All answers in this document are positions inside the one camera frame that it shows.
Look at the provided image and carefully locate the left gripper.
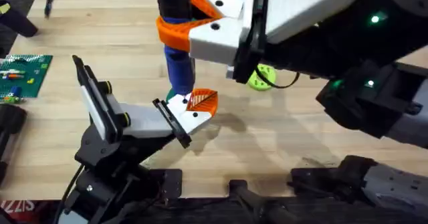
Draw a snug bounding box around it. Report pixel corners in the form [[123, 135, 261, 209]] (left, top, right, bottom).
[[75, 88, 219, 171]]

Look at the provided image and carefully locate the blue electric screwdriver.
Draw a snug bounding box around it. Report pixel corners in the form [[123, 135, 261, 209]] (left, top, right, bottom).
[[154, 0, 197, 98]]

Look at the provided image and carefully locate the green disc with holes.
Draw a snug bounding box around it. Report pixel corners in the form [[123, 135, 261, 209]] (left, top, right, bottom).
[[247, 63, 278, 92]]

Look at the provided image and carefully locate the left wrist black plate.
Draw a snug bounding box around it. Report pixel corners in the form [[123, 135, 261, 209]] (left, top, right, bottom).
[[72, 54, 132, 144]]

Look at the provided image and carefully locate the green board with toy blocks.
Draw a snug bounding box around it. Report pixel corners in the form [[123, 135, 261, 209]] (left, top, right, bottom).
[[0, 53, 54, 104]]

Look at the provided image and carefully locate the black pen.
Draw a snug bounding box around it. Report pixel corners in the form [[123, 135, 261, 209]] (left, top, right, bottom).
[[43, 0, 56, 19]]

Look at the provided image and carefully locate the black device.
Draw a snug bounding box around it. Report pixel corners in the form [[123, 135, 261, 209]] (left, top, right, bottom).
[[0, 103, 28, 185]]

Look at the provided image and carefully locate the red printed box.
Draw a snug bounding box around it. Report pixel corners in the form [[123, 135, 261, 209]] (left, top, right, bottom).
[[0, 199, 38, 224]]

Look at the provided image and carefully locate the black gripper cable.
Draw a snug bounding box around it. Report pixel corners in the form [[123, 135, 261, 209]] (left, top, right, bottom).
[[255, 68, 301, 90]]

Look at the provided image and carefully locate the black stand bracket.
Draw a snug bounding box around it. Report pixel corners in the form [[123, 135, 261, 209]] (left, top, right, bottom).
[[228, 179, 292, 224]]

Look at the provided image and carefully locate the black rail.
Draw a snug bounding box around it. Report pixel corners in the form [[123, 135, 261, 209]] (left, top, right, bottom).
[[126, 197, 428, 224]]

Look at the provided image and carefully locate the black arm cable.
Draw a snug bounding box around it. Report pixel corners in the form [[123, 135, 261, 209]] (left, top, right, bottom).
[[52, 163, 85, 224]]

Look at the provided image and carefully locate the black handle with yellow tag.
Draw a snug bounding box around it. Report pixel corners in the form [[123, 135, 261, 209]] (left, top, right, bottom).
[[0, 0, 39, 38]]

